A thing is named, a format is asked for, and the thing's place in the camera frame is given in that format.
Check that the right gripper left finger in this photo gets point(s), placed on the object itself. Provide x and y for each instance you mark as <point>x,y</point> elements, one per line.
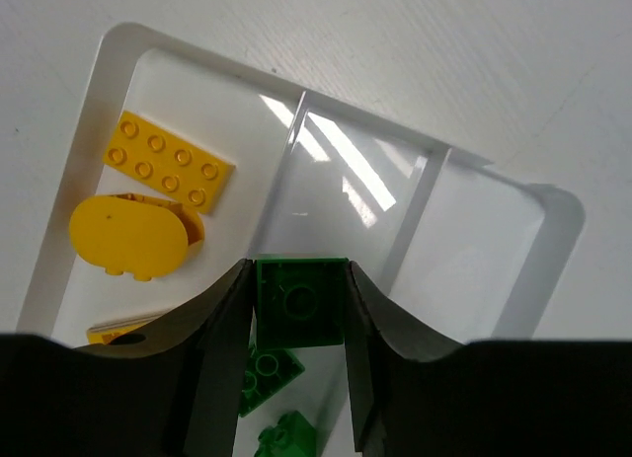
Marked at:
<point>169,388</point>

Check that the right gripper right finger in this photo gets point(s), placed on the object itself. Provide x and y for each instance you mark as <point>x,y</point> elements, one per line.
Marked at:
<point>416,392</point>

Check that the dark green 2x2 lego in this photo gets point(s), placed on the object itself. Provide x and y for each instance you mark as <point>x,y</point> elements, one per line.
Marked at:
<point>267,373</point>

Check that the orange small lego brick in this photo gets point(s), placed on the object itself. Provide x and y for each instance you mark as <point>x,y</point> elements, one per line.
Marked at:
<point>107,332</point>

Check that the dark green sloped lego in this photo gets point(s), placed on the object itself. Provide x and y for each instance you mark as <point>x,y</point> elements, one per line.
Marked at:
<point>292,436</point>

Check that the dark green square lego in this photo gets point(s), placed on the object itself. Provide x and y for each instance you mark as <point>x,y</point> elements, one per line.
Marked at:
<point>300,302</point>

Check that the orange round lego piece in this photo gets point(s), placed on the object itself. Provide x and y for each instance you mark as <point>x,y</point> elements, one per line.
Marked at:
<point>145,236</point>

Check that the orange 2x4 lego brick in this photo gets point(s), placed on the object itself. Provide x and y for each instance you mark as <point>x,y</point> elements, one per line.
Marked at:
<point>167,163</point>

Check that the white three-compartment tray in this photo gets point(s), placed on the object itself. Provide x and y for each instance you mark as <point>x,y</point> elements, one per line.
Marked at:
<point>472,254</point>

